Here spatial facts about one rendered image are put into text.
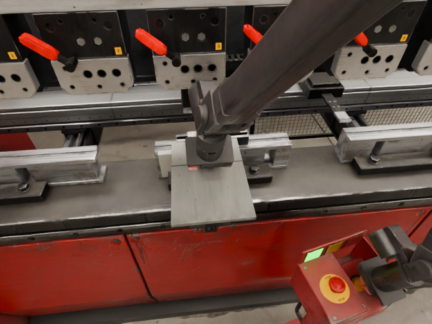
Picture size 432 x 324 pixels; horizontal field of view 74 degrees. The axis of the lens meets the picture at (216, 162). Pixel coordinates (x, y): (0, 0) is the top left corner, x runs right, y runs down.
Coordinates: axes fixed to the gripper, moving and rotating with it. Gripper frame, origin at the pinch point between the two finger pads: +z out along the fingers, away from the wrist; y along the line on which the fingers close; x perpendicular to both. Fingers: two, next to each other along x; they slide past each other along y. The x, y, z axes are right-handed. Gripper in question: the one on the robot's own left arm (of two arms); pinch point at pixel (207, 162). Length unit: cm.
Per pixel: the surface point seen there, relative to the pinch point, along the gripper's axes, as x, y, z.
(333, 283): 31.3, -28.0, 6.4
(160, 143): -10.1, 12.3, 10.2
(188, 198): 9.1, 5.3, -3.2
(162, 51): -15.5, 7.8, -21.7
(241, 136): -8.7, -10.4, 5.7
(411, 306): 56, -99, 84
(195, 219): 14.2, 4.1, -5.9
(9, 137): -38, 84, 58
